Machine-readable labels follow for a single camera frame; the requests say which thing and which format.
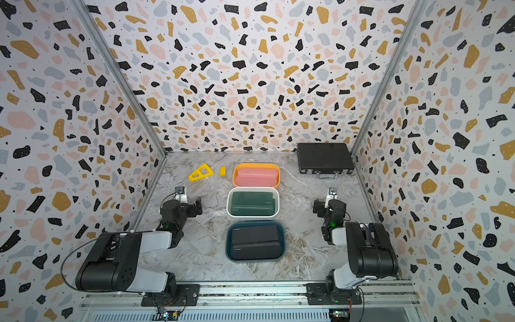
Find yellow storage box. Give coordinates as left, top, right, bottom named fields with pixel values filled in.
left=233, top=163, right=281, bottom=188

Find pink pencil case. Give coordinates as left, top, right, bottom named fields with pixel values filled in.
left=234, top=168, right=279, bottom=187

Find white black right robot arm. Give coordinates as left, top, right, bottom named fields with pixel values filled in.
left=312, top=199, right=398, bottom=304

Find black briefcase with metal latches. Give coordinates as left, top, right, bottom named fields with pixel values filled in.
left=296, top=143, right=355, bottom=177

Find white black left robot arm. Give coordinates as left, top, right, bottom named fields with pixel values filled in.
left=75, top=197, right=203, bottom=300

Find yellow triangular ruler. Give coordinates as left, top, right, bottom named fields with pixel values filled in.
left=188, top=163, right=214, bottom=182

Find green pencil case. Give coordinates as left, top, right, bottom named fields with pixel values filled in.
left=229, top=191, right=276, bottom=217

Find teal storage box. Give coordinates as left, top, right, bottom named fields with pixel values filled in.
left=225, top=221, right=286, bottom=262

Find dark grey pencil case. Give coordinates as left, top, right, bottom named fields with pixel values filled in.
left=228, top=241, right=284, bottom=261
left=231, top=225, right=280, bottom=244

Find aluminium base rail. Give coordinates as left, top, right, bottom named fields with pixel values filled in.
left=80, top=279, right=423, bottom=322

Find white storage box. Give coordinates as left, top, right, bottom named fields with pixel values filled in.
left=226, top=186, right=280, bottom=220

